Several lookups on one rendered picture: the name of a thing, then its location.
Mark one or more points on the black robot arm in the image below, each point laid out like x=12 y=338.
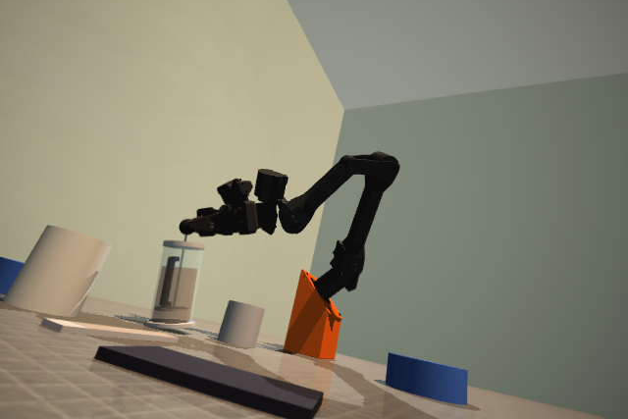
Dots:
x=380 y=170

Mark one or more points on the glass french press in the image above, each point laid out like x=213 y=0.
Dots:
x=174 y=296

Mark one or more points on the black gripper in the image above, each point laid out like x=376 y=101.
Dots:
x=227 y=220

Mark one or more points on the beige cylinder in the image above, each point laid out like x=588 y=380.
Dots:
x=59 y=273

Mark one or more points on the grey cylinder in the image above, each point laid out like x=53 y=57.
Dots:
x=241 y=324

